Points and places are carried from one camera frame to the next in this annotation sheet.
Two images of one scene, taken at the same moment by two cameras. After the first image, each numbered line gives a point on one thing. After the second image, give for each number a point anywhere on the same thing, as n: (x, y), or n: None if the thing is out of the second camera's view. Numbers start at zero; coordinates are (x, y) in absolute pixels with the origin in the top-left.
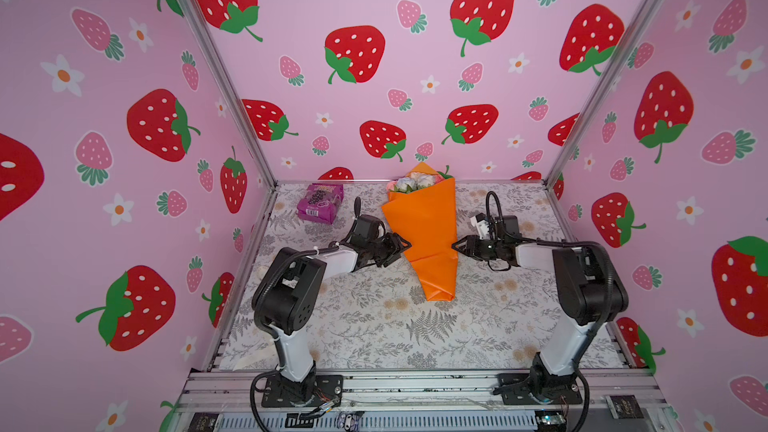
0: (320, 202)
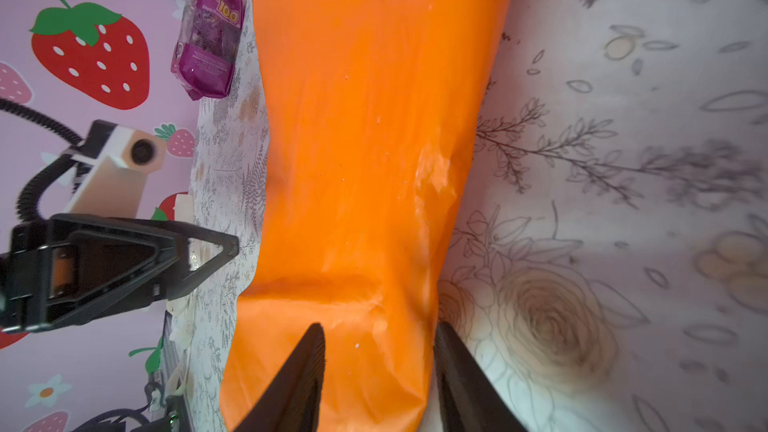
0: (206, 42)
